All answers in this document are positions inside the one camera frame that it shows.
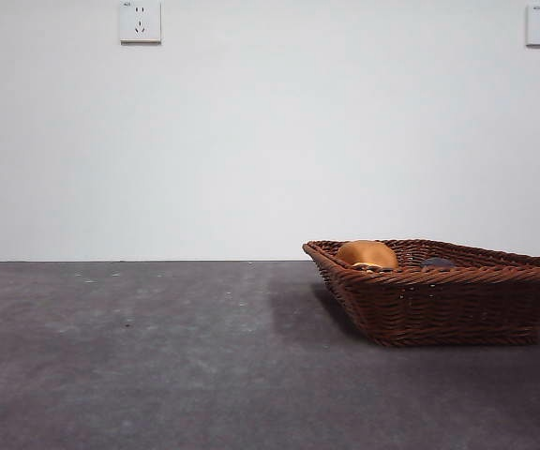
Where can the brown potato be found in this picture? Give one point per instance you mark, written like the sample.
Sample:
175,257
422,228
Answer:
367,253

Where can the purple eggplant with green stem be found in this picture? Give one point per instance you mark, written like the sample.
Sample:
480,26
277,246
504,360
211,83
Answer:
439,262

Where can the brown wicker basket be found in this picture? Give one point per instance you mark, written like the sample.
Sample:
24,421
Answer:
443,304

